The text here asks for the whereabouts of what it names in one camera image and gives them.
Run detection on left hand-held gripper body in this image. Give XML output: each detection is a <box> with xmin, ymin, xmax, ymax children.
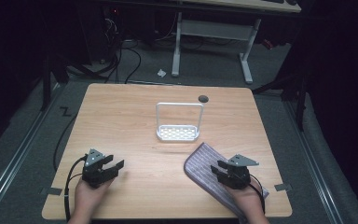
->
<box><xmin>81</xmin><ymin>147</ymin><xmax>119</xmax><ymax>189</ymax></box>

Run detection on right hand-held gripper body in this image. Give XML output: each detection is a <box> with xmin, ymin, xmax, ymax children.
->
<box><xmin>218</xmin><ymin>153</ymin><xmax>260</xmax><ymax>190</ymax></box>

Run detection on black floor cables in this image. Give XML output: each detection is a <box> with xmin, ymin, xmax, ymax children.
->
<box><xmin>64</xmin><ymin>18</ymin><xmax>143</xmax><ymax>85</ymax></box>

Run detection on metal floor rail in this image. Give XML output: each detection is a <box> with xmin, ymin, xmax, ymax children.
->
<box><xmin>283</xmin><ymin>99</ymin><xmax>346</xmax><ymax>224</ymax></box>
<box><xmin>0</xmin><ymin>82</ymin><xmax>63</xmax><ymax>220</ymax></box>

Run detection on grey tape strip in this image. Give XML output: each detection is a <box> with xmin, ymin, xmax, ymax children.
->
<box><xmin>274</xmin><ymin>183</ymin><xmax>293</xmax><ymax>192</ymax></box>
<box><xmin>38</xmin><ymin>187</ymin><xmax>63</xmax><ymax>196</ymax></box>

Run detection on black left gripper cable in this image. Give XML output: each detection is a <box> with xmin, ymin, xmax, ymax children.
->
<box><xmin>63</xmin><ymin>155</ymin><xmax>89</xmax><ymax>222</ymax></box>

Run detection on white towel rack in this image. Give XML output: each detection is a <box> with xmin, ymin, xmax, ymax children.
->
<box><xmin>155</xmin><ymin>102</ymin><xmax>205</xmax><ymax>143</ymax></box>

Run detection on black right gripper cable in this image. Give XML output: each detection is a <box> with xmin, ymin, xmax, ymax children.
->
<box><xmin>248</xmin><ymin>174</ymin><xmax>267</xmax><ymax>216</ymax></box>

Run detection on purple striped cloth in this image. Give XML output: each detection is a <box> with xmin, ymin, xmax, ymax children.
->
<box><xmin>183</xmin><ymin>142</ymin><xmax>270</xmax><ymax>224</ymax></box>

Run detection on black metal stand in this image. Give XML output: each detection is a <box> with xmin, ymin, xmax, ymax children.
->
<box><xmin>40</xmin><ymin>46</ymin><xmax>71</xmax><ymax>112</ymax></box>
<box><xmin>251</xmin><ymin>62</ymin><xmax>309</xmax><ymax>132</ymax></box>

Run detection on white metal desk frame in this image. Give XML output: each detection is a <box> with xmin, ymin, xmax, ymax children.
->
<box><xmin>171</xmin><ymin>11</ymin><xmax>263</xmax><ymax>85</ymax></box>

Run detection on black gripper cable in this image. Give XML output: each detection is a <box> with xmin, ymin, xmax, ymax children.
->
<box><xmin>63</xmin><ymin>155</ymin><xmax>89</xmax><ymax>222</ymax></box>
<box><xmin>248</xmin><ymin>174</ymin><xmax>267</xmax><ymax>216</ymax></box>

